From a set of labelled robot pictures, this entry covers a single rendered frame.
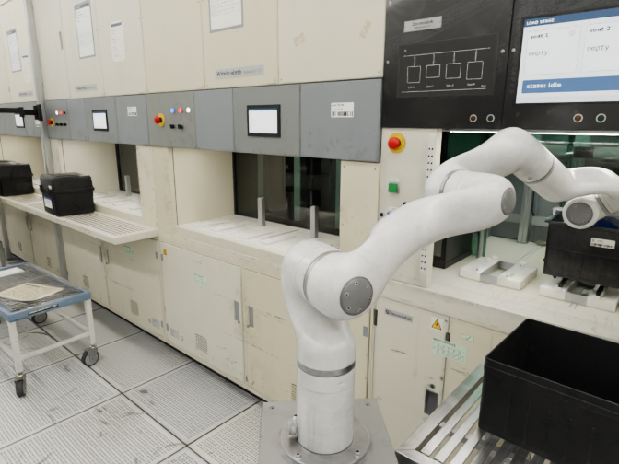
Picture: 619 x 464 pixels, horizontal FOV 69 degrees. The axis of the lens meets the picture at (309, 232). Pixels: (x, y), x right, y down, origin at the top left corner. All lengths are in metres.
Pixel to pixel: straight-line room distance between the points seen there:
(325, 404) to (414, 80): 1.02
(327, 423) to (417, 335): 0.77
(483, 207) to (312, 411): 0.53
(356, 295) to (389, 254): 0.12
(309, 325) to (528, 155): 0.62
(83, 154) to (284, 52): 2.44
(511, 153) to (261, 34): 1.21
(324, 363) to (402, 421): 1.01
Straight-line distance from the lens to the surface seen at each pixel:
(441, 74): 1.49
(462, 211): 0.96
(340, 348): 0.88
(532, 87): 1.39
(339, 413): 0.96
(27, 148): 5.42
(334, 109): 1.69
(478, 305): 1.52
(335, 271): 0.78
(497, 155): 1.09
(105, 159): 4.06
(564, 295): 1.65
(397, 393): 1.81
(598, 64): 1.36
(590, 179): 1.31
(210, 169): 2.72
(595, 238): 1.59
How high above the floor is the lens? 1.42
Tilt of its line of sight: 14 degrees down
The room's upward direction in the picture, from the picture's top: straight up
